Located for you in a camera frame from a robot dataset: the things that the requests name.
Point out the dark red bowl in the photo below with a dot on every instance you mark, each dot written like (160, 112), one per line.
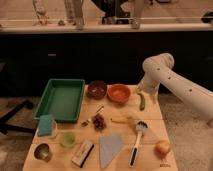
(97, 89)

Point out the black chair base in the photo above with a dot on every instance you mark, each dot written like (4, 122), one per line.
(6, 124)

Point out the orange bowl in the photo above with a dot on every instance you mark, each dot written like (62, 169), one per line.
(118, 93)

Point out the small green cup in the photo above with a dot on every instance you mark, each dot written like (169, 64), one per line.
(67, 139)

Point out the brown pine cone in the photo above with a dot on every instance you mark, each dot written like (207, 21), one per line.
(99, 122)

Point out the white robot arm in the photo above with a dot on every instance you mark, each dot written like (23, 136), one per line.
(158, 71)

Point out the metal cup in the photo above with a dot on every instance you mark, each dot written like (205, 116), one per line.
(43, 152)

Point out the green plastic tray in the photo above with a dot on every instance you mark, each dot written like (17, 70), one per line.
(62, 98)

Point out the teal sponge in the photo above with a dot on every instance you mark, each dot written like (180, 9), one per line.
(45, 125)

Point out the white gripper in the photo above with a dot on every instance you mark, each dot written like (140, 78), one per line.
(148, 88)

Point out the light blue cloth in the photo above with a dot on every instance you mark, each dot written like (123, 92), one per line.
(109, 147)

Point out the small pen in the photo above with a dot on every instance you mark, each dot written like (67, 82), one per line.
(101, 108)

